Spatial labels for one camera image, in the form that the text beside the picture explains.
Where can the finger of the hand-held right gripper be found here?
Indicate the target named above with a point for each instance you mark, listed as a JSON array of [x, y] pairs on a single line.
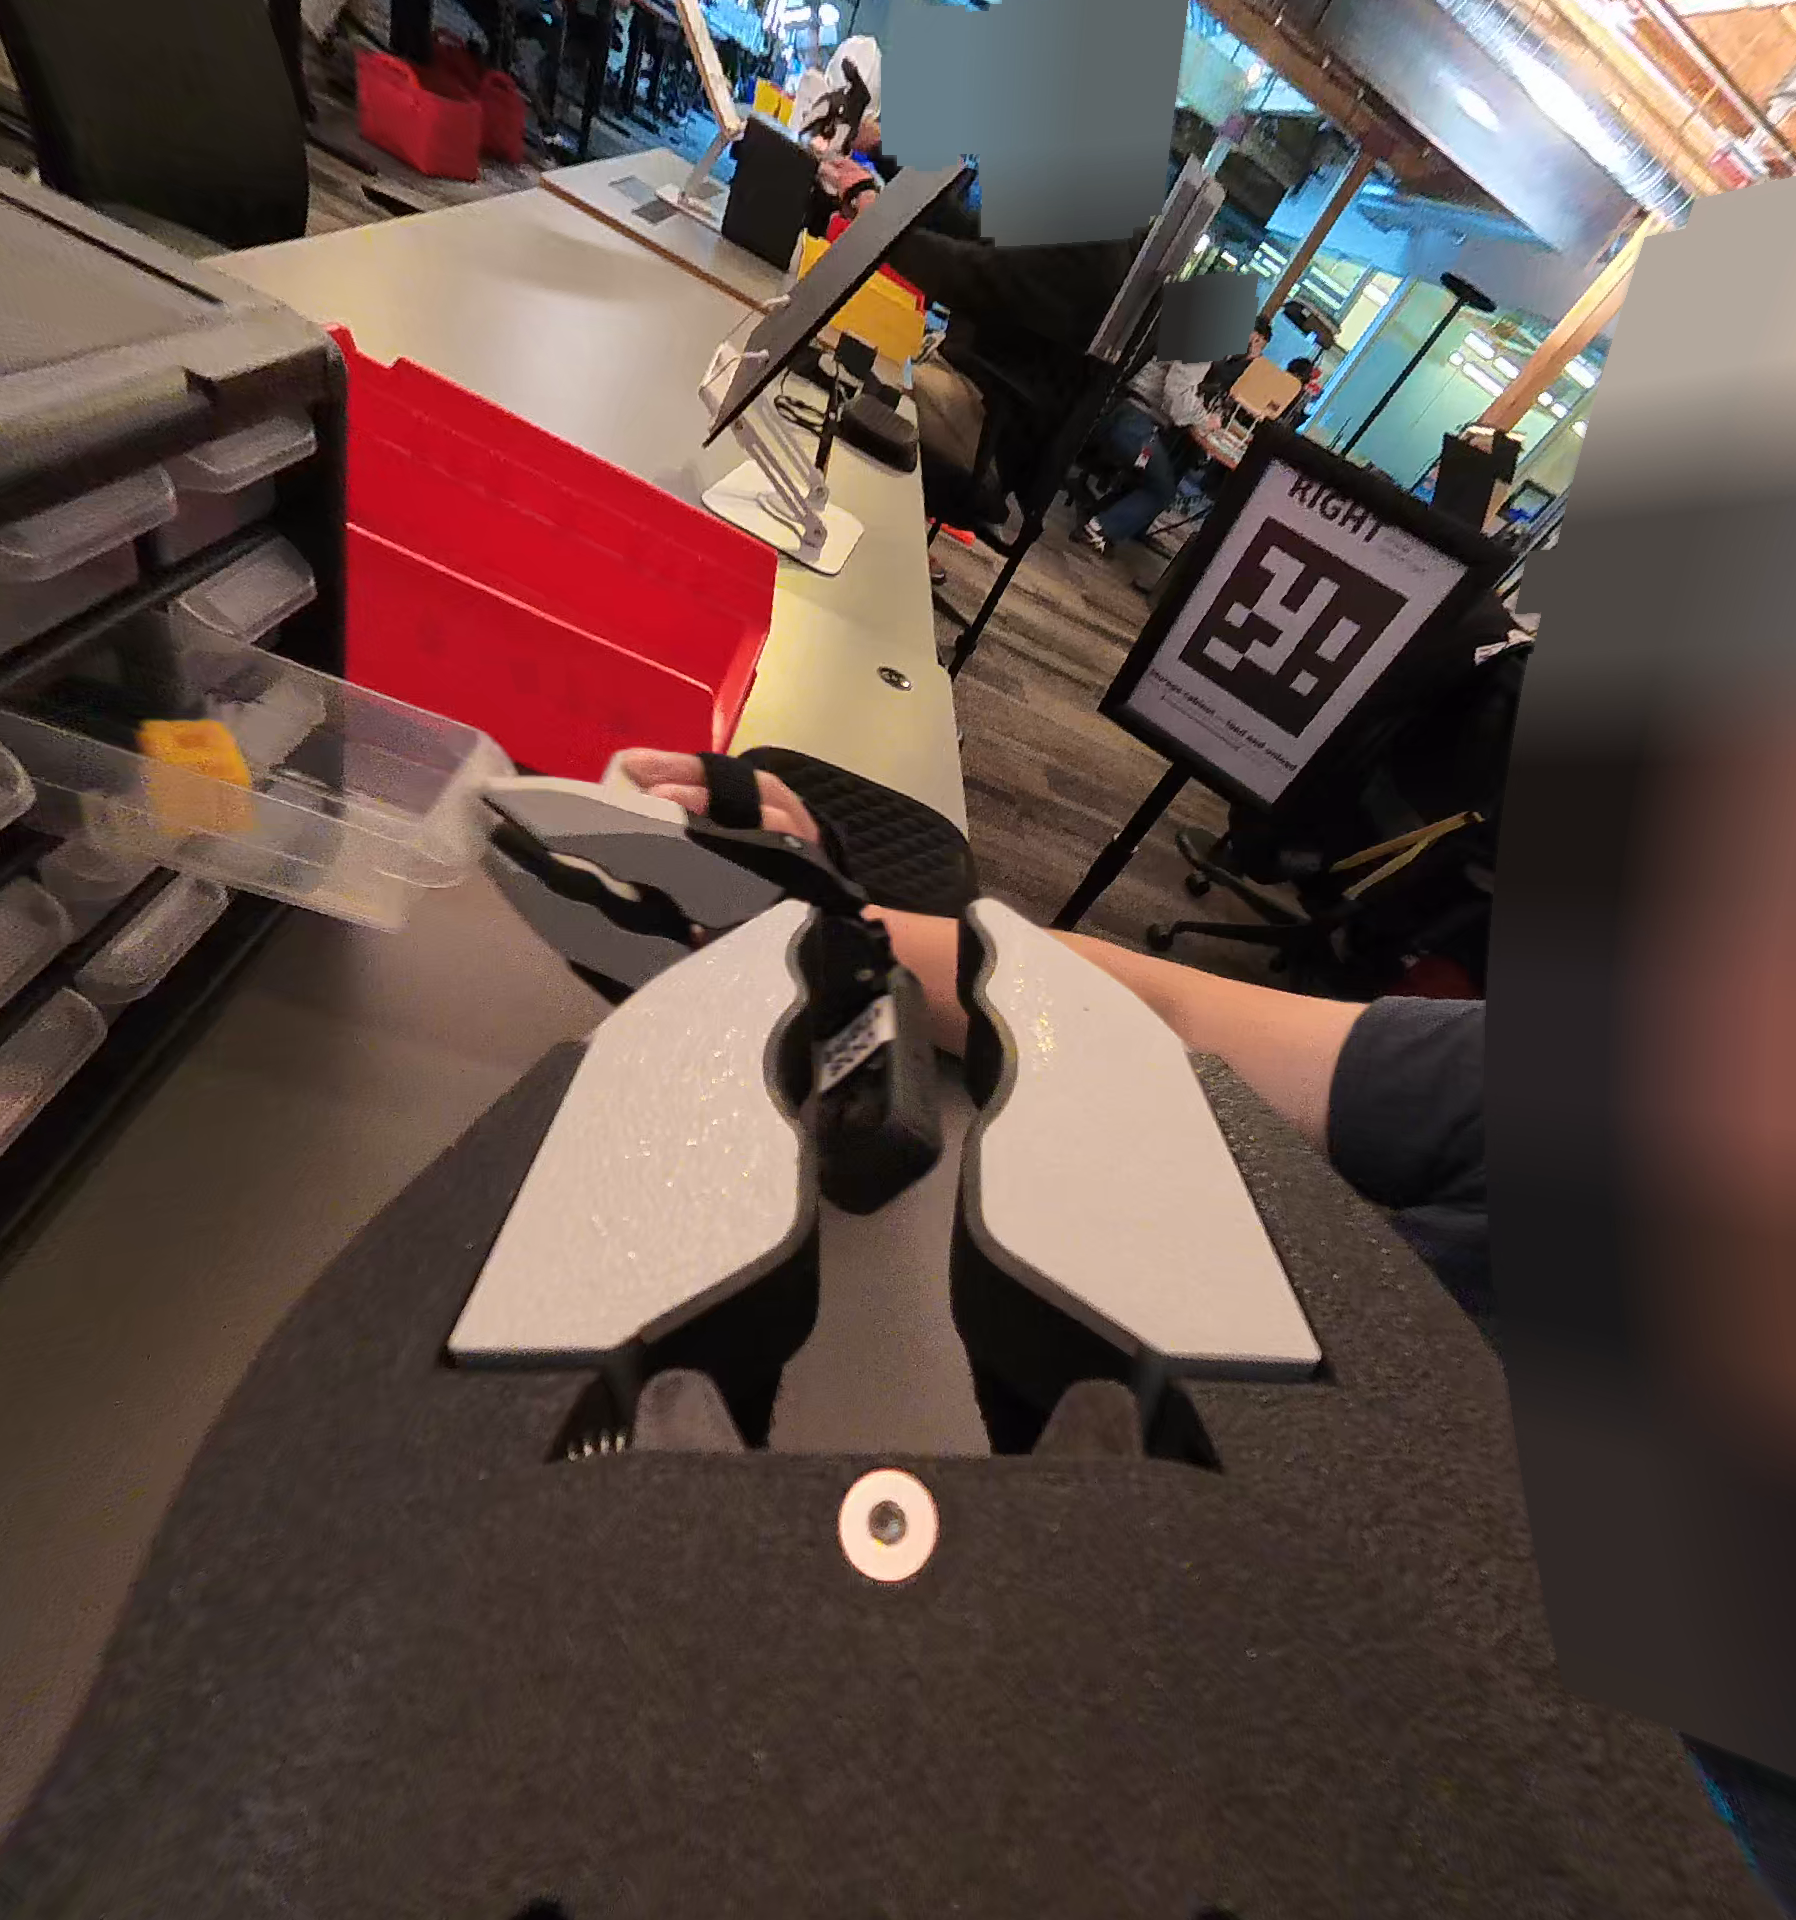
[[599, 944], [645, 841]]

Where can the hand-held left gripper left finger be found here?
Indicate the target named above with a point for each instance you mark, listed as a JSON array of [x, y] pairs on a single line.
[[634, 1200]]

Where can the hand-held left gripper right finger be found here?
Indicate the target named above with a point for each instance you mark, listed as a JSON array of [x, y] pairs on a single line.
[[1138, 1200]]

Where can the clear plastic drawer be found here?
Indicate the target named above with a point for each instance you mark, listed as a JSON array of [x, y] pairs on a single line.
[[357, 810]]

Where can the red plastic bin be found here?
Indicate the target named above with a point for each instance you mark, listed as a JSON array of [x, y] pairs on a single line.
[[539, 571]]

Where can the orange cube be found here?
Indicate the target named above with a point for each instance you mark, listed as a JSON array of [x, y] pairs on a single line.
[[199, 779]]

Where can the black drawer cabinet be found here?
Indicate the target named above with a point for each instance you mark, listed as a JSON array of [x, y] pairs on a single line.
[[117, 329]]

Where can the person's right forearm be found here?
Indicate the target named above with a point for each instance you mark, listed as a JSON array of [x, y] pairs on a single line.
[[1230, 1035]]

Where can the person's right hand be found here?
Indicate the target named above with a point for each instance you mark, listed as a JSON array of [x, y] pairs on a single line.
[[674, 796]]

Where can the black ribbed pad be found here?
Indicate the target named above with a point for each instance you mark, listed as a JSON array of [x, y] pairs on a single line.
[[901, 841]]

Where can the white metal desk stand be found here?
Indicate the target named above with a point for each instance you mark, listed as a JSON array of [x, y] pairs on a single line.
[[809, 418]]

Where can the framed black white tag sign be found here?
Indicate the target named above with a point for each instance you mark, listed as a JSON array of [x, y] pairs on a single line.
[[1306, 617]]

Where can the red storage crate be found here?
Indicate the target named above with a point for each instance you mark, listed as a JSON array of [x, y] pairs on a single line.
[[435, 115]]

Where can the black office chair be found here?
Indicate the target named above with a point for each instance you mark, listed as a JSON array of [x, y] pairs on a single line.
[[150, 105]]

